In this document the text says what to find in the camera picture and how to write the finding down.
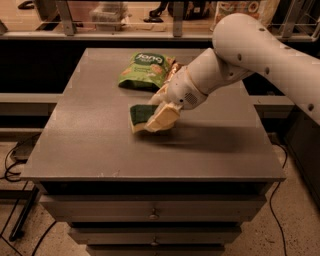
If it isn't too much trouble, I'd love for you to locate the drawer with knob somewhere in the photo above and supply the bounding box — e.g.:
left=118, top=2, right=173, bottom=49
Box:
left=40, top=195, right=266, bottom=223
left=69, top=227, right=241, bottom=245

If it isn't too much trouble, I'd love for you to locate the grey drawer cabinet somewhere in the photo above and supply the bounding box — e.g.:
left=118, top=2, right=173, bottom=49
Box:
left=22, top=49, right=284, bottom=256

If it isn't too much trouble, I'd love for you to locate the metal railing frame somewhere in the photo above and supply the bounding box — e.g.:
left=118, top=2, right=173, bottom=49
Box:
left=0, top=0, right=320, bottom=42

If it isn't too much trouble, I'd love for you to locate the black cables left floor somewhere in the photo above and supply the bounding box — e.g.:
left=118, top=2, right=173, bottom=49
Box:
left=0, top=133, right=58, bottom=256

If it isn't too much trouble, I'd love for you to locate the green and yellow sponge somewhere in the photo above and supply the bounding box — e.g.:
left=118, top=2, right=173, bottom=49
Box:
left=130, top=105, right=158, bottom=133

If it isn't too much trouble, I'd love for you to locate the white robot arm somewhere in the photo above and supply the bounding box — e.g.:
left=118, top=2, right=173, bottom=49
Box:
left=145, top=13, right=320, bottom=132

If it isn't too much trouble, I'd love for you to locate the copper drink can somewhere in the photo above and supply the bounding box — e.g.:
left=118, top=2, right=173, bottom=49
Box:
left=166, top=62, right=183, bottom=81

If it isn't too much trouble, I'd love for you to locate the green snack bag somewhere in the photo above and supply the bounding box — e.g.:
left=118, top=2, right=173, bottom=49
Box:
left=118, top=52, right=175, bottom=92

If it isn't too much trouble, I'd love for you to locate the printed plastic bag background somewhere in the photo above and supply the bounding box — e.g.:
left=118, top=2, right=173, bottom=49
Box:
left=212, top=0, right=280, bottom=26

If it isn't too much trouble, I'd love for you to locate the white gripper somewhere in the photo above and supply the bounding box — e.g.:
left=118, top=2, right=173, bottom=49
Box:
left=145, top=48, right=252, bottom=132

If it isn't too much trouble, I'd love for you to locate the black cable right floor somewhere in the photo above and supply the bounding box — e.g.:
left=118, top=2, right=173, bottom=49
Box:
left=268, top=143, right=289, bottom=256

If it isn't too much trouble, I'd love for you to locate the clear plastic container background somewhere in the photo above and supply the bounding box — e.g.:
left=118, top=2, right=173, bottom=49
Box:
left=89, top=1, right=128, bottom=31

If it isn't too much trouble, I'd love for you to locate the black metal floor stand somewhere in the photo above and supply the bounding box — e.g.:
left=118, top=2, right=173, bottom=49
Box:
left=0, top=186, right=39, bottom=242

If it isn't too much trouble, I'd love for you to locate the top drawer with knob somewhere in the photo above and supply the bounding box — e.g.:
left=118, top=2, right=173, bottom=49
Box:
left=40, top=195, right=266, bottom=223

